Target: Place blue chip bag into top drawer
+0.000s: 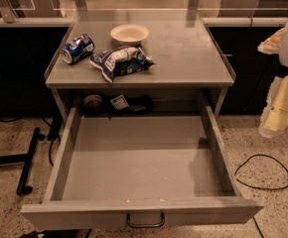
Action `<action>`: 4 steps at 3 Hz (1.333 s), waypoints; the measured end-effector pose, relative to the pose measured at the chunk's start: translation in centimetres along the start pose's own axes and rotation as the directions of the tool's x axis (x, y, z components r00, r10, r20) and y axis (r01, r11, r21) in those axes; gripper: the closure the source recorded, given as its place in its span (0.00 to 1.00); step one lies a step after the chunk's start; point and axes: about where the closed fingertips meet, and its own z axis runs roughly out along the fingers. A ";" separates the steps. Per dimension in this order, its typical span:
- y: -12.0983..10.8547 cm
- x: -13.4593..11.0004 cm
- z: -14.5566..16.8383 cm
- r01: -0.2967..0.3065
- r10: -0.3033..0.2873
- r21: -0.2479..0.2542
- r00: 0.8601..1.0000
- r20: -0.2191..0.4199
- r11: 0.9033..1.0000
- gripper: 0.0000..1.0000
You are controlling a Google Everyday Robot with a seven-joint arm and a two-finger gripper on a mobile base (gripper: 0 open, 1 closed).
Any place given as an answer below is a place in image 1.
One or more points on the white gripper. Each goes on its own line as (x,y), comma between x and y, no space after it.
(275,115)

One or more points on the blue chip bag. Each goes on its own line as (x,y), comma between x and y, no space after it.
(121,61)

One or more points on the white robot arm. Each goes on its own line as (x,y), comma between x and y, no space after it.
(283,52)

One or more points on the open grey top drawer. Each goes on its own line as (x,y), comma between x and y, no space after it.
(108,167)

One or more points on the black object with white label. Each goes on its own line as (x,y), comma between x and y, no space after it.
(130,105)

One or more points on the white bowl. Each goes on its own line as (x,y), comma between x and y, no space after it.
(129,34)

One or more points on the grey cabinet table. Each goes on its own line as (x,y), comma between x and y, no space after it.
(145,49)

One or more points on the dark round object under table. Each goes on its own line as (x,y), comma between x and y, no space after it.
(92,101)

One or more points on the blue soda can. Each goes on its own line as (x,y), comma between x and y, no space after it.
(77,49)

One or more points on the black stand leg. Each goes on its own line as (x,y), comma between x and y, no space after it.
(26,160)

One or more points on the metal drawer handle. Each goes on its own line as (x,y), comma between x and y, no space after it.
(149,220)

